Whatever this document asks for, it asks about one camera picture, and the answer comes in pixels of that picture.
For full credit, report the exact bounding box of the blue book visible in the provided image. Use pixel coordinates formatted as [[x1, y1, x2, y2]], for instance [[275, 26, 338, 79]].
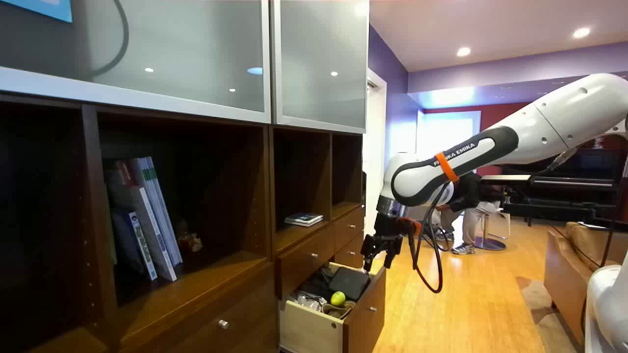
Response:
[[110, 211, 159, 285]]

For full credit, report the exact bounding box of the low wooden cabinet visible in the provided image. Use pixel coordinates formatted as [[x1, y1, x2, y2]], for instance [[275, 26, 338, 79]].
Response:
[[544, 222, 628, 350]]

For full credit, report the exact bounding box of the wide closed wooden drawer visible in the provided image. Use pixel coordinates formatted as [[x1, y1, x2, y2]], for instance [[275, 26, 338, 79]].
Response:
[[124, 273, 281, 353]]

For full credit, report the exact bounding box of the curved dark cable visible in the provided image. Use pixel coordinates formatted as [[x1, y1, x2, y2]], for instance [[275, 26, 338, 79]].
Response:
[[85, 0, 132, 79]]

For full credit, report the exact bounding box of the short closed wooden drawer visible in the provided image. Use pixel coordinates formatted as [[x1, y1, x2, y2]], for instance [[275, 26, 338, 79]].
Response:
[[330, 207, 365, 254], [332, 234, 365, 271]]

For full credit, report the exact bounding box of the orange strap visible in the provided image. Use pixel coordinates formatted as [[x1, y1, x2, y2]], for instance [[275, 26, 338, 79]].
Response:
[[434, 152, 462, 185]]

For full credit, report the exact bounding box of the person in dark top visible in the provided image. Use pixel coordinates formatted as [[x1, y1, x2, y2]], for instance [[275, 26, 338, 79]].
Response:
[[448, 173, 487, 258]]

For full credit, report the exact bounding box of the clear plastic bag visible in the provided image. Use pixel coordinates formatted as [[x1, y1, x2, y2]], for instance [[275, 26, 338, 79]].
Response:
[[291, 293, 330, 315]]

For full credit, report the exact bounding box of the black piano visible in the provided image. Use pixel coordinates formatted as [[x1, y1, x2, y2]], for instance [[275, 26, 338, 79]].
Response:
[[479, 146, 624, 228]]

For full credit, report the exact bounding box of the open wooden drawer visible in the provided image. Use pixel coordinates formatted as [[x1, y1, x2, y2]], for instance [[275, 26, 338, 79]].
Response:
[[279, 262, 389, 353]]

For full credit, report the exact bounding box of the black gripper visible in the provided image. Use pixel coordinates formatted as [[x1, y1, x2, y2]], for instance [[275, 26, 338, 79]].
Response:
[[362, 215, 424, 273]]

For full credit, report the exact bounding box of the tall white book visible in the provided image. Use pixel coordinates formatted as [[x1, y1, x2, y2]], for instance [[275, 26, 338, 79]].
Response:
[[128, 156, 185, 269]]

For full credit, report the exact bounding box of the white door frame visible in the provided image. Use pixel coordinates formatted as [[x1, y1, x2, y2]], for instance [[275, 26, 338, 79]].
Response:
[[363, 67, 389, 262]]

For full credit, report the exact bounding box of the small flat book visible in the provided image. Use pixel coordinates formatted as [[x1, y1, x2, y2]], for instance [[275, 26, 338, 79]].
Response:
[[283, 213, 326, 230]]

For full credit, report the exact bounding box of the wide frosted glass door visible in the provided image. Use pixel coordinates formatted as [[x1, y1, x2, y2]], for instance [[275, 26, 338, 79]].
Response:
[[0, 0, 273, 126]]

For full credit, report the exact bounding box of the long closed wooden drawer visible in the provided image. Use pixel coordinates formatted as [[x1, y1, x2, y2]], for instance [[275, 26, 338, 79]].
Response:
[[277, 224, 336, 301]]

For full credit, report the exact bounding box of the white stool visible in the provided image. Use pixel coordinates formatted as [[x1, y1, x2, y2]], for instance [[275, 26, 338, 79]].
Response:
[[467, 203, 515, 254]]

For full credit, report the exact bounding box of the red book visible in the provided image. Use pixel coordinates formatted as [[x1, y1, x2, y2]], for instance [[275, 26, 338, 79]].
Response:
[[104, 160, 138, 193]]

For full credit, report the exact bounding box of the narrow frosted glass door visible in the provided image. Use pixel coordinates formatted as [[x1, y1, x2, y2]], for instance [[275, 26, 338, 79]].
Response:
[[271, 0, 371, 136]]

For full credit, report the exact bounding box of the small brown figurine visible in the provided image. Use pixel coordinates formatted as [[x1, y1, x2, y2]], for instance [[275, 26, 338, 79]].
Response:
[[175, 218, 206, 256]]

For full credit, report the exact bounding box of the dark wooden shelf unit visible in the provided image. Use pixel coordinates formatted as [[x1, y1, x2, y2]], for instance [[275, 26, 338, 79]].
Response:
[[0, 0, 389, 353]]

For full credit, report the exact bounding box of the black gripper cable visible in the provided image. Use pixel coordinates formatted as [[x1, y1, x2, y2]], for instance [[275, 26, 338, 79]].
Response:
[[407, 183, 460, 295]]

